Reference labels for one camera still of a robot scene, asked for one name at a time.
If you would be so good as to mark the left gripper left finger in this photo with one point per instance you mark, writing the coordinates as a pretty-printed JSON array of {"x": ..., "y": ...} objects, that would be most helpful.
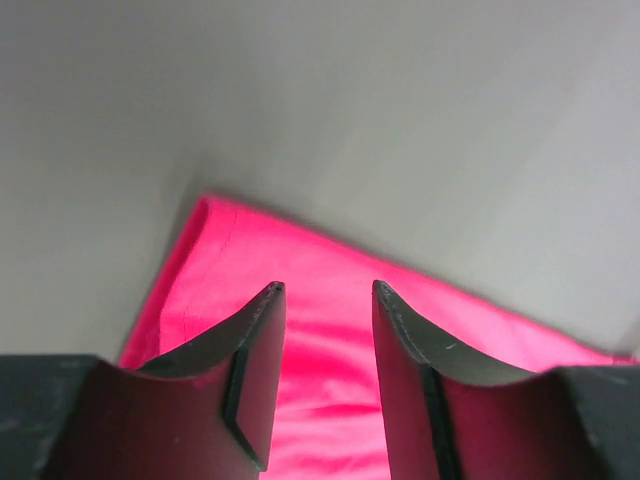
[{"x": 204, "y": 410}]

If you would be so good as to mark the pink t shirt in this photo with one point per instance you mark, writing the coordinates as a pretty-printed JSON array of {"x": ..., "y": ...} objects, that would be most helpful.
[{"x": 328, "y": 421}]

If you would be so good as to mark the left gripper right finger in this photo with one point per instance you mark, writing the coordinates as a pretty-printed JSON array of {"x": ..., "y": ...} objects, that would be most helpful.
[{"x": 453, "y": 412}]

